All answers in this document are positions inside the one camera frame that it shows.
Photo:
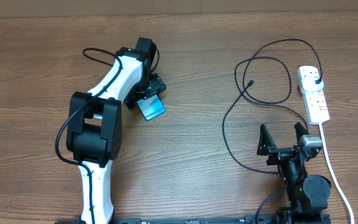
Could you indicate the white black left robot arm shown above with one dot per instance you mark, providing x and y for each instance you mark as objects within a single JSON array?
[{"x": 94, "y": 124}]

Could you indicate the brown cardboard wall panel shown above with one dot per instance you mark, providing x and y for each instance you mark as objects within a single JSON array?
[{"x": 62, "y": 8}]

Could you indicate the white charger plug adapter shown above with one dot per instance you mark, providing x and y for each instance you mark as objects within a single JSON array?
[{"x": 309, "y": 85}]

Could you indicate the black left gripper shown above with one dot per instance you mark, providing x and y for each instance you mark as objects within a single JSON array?
[{"x": 157, "y": 86}]

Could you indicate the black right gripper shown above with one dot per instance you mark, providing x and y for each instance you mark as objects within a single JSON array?
[{"x": 265, "y": 147}]

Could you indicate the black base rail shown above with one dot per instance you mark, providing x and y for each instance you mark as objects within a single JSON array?
[{"x": 247, "y": 219}]

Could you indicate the blue Galaxy smartphone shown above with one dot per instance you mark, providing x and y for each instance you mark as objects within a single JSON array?
[{"x": 151, "y": 107}]

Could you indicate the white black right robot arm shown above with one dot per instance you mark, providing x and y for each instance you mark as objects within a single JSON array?
[{"x": 307, "y": 194}]

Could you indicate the white power strip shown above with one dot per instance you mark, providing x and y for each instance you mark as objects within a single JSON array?
[{"x": 314, "y": 103}]

